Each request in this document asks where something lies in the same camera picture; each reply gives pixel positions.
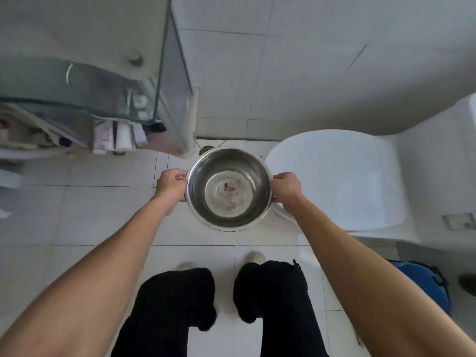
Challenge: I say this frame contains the person's left hand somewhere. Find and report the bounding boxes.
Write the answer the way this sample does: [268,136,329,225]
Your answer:
[154,169,188,216]

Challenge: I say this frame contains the person's right hand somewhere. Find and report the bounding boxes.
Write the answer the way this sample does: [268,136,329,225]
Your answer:
[269,172,304,215]

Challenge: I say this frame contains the stainless steel bowl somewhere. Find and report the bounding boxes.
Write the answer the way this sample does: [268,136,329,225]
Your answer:
[184,147,274,232]

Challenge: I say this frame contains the person's right forearm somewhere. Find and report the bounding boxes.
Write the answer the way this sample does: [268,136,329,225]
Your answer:
[284,196,476,357]

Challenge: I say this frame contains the person's left forearm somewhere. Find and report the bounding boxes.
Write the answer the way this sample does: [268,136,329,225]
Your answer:
[0,195,176,357]

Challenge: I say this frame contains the person's black trousers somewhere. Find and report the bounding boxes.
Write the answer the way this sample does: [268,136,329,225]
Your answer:
[111,260,330,357]

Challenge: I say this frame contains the white toilet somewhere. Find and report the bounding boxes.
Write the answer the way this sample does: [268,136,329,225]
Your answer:
[264,92,476,254]

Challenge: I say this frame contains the white paper roll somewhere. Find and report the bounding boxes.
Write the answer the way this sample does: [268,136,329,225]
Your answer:
[117,122,135,151]

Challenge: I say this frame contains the chrome vanity leg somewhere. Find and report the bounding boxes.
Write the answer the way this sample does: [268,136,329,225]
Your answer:
[187,88,200,157]

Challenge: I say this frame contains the clear glass vanity counter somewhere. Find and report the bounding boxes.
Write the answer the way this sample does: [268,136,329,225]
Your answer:
[0,3,195,155]

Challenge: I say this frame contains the blue plastic container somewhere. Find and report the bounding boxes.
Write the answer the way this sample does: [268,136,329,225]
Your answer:
[386,259,453,316]

